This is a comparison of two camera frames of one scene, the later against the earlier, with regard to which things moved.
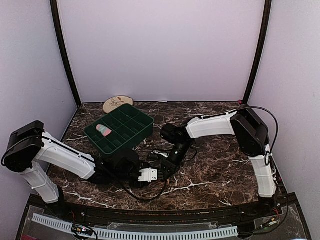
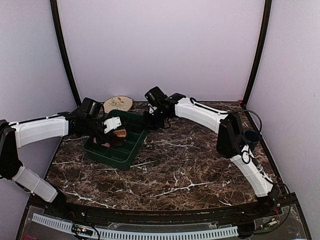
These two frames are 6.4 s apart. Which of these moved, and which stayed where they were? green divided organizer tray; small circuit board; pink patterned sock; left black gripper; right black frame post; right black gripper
Moved: pink patterned sock; left black gripper; green divided organizer tray; right black gripper
Stayed: right black frame post; small circuit board
